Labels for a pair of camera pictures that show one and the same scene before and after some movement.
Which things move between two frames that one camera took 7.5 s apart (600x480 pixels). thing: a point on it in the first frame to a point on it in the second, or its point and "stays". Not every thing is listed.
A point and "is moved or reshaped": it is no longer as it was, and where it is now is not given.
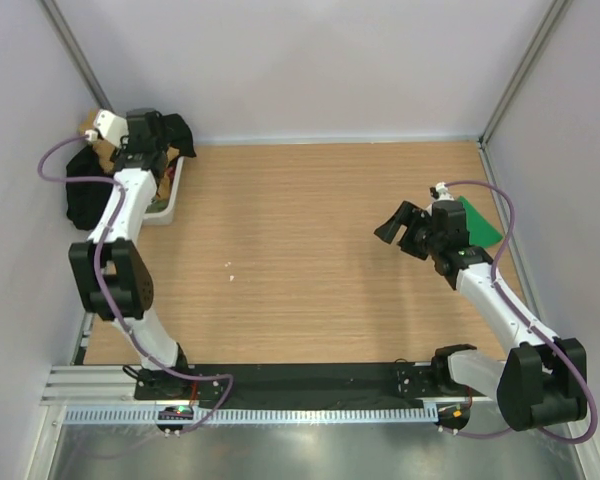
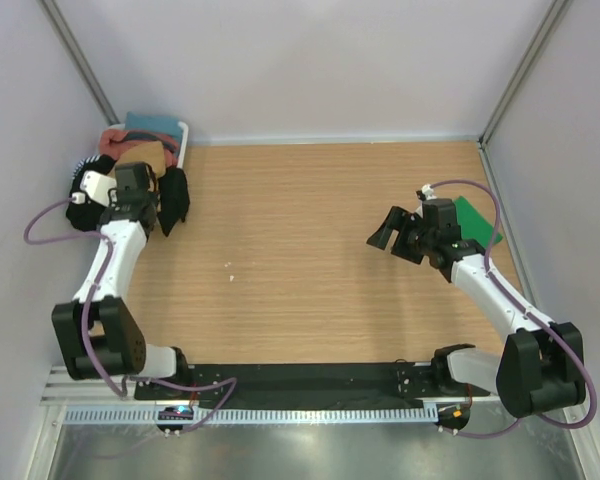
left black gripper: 123,150 to 113,198
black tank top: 179,134 to 174,197
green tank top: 481,233 stays
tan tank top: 104,148 is moved or reshaped
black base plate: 289,382 stays
